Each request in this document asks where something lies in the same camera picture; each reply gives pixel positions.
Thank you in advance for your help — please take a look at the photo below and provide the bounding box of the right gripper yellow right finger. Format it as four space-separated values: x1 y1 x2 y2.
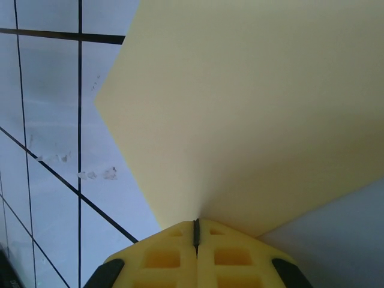
194 218 313 288

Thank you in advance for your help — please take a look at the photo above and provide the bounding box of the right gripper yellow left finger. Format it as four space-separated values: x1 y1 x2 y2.
83 220 199 288

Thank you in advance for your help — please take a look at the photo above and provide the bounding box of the yellow cloth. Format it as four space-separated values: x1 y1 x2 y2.
93 0 384 238

